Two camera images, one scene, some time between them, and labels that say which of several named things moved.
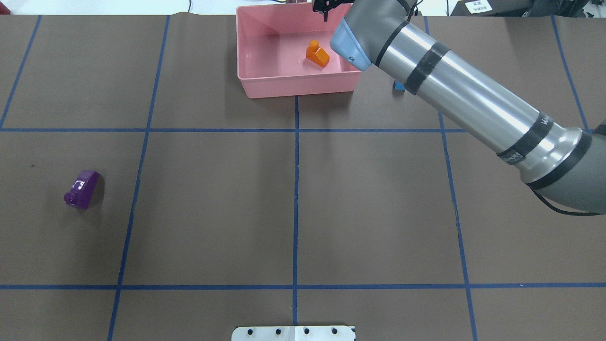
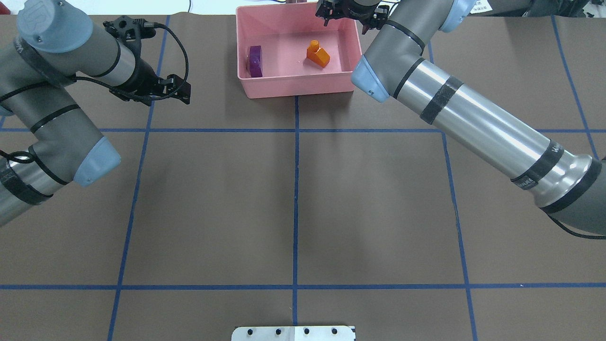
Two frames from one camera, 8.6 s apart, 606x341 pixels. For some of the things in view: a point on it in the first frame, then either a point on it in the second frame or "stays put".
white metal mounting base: [293, 333] stays put
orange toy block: [317, 54] stays put
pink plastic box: [285, 51] stays put
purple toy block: [83, 190] → [255, 66]
